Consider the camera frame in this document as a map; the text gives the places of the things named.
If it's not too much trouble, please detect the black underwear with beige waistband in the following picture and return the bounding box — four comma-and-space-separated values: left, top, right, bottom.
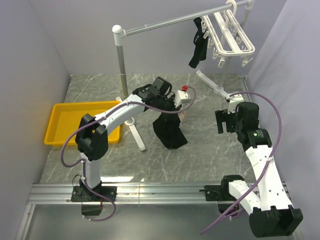
149, 97, 188, 150

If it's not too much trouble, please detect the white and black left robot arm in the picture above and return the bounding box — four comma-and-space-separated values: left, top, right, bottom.
75, 77, 182, 201

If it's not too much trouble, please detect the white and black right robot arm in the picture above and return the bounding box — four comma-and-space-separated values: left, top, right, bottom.
215, 102, 303, 238

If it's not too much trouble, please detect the black garment on hanger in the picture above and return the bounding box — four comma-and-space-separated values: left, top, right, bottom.
188, 17, 208, 69

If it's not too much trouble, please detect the white clip hanger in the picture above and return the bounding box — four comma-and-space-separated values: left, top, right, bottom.
201, 8, 256, 68

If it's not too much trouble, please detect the white and silver drying rack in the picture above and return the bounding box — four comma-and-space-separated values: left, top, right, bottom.
111, 0, 257, 152

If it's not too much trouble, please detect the yellow plastic tray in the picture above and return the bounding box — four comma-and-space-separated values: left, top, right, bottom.
44, 100, 120, 147

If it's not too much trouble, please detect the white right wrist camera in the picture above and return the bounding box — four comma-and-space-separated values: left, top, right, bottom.
226, 94, 244, 114

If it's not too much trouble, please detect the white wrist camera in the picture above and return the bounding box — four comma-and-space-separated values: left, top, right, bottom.
173, 90, 192, 108
226, 94, 244, 114

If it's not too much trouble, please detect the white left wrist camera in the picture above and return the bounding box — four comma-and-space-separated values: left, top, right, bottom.
173, 90, 192, 108

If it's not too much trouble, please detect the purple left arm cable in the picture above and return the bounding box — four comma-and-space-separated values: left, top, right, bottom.
59, 84, 197, 223

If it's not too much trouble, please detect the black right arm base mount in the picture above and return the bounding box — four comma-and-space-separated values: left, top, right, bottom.
199, 185, 236, 202

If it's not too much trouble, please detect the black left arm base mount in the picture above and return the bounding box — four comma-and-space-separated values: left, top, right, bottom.
70, 184, 118, 203

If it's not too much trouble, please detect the aluminium rail frame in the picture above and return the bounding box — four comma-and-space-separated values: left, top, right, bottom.
14, 74, 306, 240

